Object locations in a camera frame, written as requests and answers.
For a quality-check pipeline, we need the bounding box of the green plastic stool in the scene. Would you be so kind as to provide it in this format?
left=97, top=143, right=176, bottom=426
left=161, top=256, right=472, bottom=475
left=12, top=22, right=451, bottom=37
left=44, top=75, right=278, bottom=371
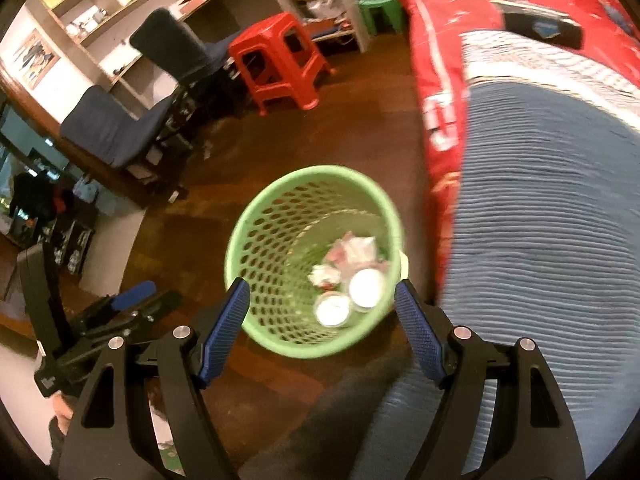
left=357, top=0, right=407, bottom=37

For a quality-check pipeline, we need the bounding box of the green patterned mat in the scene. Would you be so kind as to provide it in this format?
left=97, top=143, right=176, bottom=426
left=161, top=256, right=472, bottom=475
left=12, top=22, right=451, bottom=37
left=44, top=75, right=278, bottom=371
left=148, top=392, right=177, bottom=466

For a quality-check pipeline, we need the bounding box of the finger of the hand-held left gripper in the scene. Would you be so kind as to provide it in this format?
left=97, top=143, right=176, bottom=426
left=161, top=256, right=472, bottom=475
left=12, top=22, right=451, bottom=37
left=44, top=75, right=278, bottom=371
left=75, top=280, right=158, bottom=327
left=107, top=290, right=182, bottom=347

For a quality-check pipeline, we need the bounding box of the blue office chair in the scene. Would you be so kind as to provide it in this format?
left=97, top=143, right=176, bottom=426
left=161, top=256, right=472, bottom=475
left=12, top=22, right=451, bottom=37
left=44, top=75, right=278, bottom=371
left=128, top=7, right=242, bottom=111
left=58, top=84, right=190, bottom=204

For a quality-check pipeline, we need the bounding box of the framed picture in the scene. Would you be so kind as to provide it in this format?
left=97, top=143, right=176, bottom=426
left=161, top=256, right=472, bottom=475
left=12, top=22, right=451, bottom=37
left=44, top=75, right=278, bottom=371
left=12, top=27, right=62, bottom=92

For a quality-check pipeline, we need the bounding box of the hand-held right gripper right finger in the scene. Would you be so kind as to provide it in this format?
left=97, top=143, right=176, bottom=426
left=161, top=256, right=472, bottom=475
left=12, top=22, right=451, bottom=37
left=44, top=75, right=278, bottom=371
left=393, top=278, right=587, bottom=480

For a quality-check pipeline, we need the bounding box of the red patterned blanket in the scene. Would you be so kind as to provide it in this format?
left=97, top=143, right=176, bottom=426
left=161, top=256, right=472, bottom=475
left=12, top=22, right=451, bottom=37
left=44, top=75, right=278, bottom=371
left=392, top=0, right=640, bottom=288

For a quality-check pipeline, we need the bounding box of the dark glass cabinet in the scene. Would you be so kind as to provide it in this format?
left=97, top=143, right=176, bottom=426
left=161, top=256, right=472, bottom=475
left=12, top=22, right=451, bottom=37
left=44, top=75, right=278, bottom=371
left=0, top=95, right=98, bottom=283

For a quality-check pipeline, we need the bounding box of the red plastic stool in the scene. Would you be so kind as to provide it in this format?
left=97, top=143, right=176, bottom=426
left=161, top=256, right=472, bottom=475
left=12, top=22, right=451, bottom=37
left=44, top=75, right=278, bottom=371
left=228, top=11, right=337, bottom=117

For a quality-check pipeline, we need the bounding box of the person's left hand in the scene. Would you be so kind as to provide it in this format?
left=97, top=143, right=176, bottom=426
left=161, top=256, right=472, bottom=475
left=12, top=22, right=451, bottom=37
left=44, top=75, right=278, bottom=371
left=50, top=392, right=77, bottom=436

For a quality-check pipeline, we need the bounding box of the green plastic basket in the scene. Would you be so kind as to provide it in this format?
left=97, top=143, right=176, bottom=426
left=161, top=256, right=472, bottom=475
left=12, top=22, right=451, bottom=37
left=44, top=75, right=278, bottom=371
left=223, top=163, right=408, bottom=360

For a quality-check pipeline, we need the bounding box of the black flat box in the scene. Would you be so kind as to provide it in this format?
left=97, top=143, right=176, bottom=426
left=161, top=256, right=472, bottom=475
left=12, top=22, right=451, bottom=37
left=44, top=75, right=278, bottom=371
left=501, top=1, right=586, bottom=52

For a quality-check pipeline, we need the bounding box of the round container with foil lid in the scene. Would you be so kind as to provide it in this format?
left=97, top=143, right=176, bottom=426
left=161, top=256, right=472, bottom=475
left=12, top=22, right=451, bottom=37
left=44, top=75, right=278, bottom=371
left=314, top=292, right=354, bottom=329

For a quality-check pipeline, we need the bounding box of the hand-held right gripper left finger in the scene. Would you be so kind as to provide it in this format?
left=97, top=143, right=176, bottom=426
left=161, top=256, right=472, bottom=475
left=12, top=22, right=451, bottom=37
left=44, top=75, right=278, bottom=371
left=57, top=277, right=251, bottom=480

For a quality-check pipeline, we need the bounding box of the pink plastic packet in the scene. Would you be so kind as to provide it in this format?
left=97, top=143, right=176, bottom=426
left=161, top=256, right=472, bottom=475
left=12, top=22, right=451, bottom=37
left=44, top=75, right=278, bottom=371
left=323, top=231, right=391, bottom=271

